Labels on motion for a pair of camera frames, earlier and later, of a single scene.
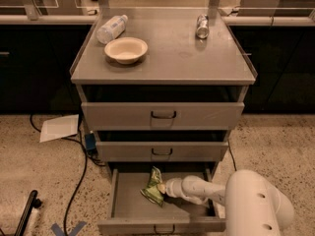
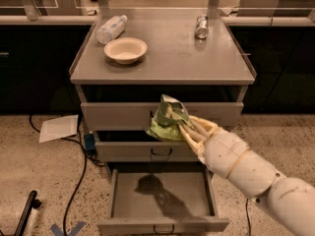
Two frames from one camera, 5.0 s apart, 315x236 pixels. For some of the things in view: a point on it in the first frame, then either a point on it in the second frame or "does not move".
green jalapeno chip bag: [152, 189] → [170, 115]
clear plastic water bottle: [111, 29] does not move
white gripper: [172, 188] → [225, 153]
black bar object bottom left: [32, 202] does not move
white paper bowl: [127, 50] does not move
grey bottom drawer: [129, 211] does not move
